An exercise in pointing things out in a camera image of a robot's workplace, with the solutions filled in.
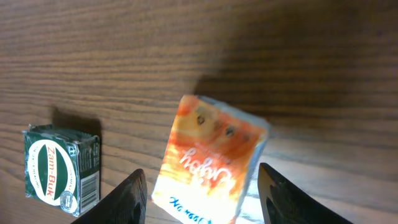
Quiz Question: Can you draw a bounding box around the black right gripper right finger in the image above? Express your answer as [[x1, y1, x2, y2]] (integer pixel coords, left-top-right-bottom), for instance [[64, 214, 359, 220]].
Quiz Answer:
[[257, 162, 351, 224]]

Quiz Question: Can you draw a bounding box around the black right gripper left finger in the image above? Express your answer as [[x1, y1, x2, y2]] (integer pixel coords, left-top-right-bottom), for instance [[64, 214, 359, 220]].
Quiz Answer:
[[72, 169, 147, 224]]

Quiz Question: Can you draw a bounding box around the dark green round-logo box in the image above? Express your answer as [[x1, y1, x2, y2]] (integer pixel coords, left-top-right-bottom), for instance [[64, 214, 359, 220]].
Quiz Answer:
[[22, 124, 101, 217]]

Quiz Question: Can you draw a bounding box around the orange tissue pack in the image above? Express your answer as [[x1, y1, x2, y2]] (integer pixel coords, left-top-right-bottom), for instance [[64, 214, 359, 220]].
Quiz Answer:
[[151, 95, 270, 223]]

